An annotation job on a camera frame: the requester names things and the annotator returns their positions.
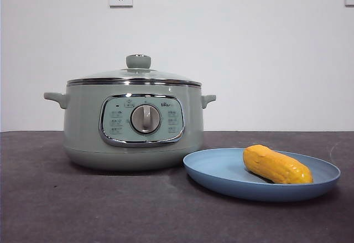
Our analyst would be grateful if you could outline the light blue round plate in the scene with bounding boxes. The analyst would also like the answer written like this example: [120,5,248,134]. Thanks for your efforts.
[183,148,342,202]

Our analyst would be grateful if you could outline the pale green electric steamer pot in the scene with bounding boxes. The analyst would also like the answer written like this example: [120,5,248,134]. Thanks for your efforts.
[43,81,217,171]

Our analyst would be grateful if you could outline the yellow corn cob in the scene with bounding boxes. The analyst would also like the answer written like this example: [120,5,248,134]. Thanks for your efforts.
[242,144,314,185]

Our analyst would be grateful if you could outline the glass lid with green knob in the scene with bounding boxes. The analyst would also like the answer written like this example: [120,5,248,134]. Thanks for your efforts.
[67,54,202,85]

